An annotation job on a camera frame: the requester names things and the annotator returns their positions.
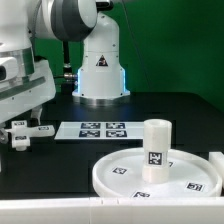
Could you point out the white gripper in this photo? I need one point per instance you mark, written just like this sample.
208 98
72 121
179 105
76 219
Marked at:
29 96

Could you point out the white cross-shaped table base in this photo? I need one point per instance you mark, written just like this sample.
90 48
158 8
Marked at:
21 134

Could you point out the white round table top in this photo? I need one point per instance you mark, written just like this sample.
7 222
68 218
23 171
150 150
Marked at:
136 174

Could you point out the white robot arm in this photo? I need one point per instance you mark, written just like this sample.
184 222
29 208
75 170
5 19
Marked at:
101 79

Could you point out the white marker tag sheet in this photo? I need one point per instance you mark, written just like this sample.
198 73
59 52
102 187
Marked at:
99 130

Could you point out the white front rail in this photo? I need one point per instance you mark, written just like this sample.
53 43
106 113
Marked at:
113 211

